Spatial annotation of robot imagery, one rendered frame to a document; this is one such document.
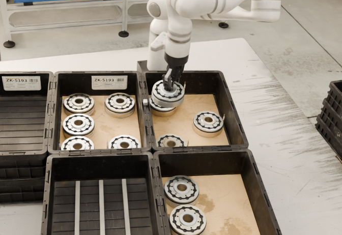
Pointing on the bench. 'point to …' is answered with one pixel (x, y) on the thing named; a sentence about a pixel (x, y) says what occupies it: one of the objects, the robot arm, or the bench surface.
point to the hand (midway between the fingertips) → (172, 86)
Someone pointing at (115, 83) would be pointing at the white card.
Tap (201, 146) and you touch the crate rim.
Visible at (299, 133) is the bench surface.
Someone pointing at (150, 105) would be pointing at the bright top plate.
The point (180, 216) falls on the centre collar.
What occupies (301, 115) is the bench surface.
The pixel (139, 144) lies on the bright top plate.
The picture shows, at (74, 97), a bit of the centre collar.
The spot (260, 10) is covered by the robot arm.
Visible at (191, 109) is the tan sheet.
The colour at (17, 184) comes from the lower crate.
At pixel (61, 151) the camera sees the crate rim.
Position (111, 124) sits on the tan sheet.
